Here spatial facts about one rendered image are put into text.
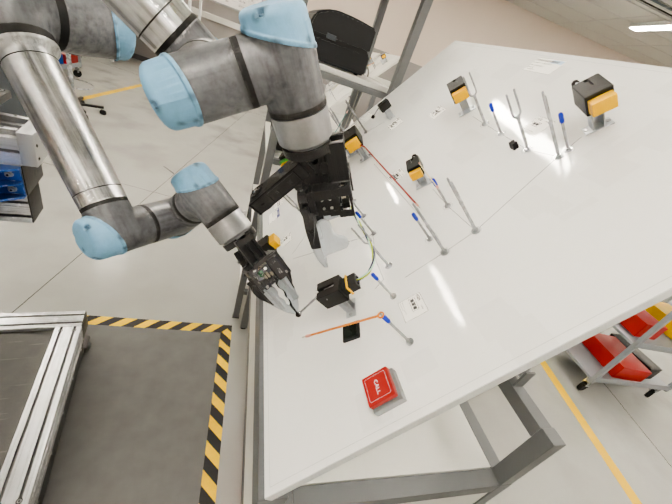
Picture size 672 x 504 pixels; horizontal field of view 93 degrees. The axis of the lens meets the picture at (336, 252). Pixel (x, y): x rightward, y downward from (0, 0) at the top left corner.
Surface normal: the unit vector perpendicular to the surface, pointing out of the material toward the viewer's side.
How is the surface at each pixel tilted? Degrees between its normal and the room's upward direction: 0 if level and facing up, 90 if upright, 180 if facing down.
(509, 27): 90
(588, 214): 54
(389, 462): 0
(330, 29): 90
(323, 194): 101
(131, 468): 0
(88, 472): 0
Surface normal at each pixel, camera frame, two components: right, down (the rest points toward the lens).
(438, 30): 0.02, 0.55
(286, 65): 0.29, 0.63
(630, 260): -0.58, -0.59
